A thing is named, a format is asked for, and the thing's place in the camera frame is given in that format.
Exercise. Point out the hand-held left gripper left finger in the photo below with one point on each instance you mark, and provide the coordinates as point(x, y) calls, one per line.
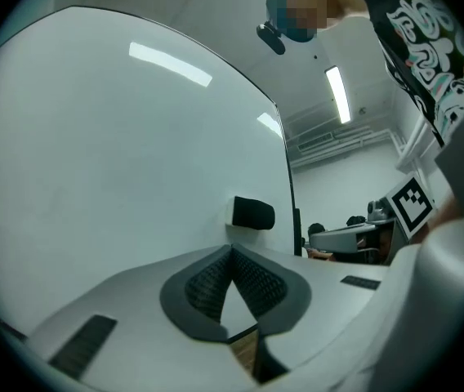
point(134, 321)

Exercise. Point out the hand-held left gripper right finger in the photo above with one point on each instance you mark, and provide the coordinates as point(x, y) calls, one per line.
point(330, 300)

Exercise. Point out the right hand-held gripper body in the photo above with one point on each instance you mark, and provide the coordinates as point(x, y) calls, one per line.
point(411, 208)

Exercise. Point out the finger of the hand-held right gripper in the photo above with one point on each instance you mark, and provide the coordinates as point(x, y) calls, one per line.
point(334, 241)

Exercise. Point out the white black box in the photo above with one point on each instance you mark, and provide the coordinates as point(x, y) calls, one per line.
point(252, 214)

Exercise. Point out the person's right forearm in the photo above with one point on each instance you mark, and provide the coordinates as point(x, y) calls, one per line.
point(446, 219)

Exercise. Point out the large black-framed whiteboard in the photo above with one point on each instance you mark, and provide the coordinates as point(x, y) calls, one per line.
point(113, 157)

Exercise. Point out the bundle of white ceiling pipes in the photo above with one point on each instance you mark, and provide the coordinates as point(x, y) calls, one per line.
point(358, 137)

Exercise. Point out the ceiling air vent grille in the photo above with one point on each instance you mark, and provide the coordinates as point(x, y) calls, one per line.
point(315, 141)

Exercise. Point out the rectangular ceiling light panel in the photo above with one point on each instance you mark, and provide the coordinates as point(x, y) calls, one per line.
point(338, 94)

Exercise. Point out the black patterned T-shirt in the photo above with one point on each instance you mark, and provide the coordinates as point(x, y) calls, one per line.
point(420, 35)

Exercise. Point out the white wall pipes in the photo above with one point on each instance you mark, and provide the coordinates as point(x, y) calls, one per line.
point(413, 145)

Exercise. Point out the black head-worn camera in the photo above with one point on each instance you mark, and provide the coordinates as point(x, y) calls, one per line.
point(270, 38)

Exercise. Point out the teal camera mount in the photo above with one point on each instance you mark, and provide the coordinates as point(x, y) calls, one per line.
point(287, 29)

